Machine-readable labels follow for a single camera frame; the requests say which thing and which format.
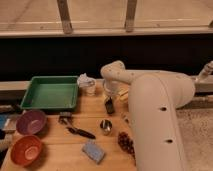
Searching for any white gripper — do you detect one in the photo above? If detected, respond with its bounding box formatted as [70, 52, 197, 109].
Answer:
[103, 81, 119, 114]

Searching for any yellow object behind arm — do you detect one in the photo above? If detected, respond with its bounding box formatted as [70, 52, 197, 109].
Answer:
[118, 89, 128, 102]

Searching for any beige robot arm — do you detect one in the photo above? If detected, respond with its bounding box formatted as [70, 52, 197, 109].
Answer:
[101, 61, 195, 171]

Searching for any blue eraser sponge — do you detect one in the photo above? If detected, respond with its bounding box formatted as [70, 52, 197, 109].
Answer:
[82, 141, 105, 164]

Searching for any small metal cup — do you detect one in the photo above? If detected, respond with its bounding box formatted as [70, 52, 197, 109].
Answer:
[100, 119, 112, 135]

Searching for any brown pinecone object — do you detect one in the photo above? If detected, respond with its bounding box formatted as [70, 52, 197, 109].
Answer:
[118, 132, 135, 156]

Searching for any green plastic tray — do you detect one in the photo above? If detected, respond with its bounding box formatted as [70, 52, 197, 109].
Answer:
[21, 76, 78, 110]

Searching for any purple bowl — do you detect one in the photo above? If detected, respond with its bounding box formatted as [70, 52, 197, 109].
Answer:
[16, 110, 47, 135]

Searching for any orange bowl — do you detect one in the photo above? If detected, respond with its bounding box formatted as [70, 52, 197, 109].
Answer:
[10, 135, 42, 167]

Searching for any right metal frame post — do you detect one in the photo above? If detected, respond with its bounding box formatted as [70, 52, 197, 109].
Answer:
[124, 0, 137, 32]

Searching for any metal frame post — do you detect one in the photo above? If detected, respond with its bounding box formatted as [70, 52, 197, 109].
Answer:
[124, 0, 137, 32]
[57, 0, 73, 34]

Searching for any left metal frame post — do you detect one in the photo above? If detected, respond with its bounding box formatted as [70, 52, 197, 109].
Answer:
[57, 0, 73, 34]

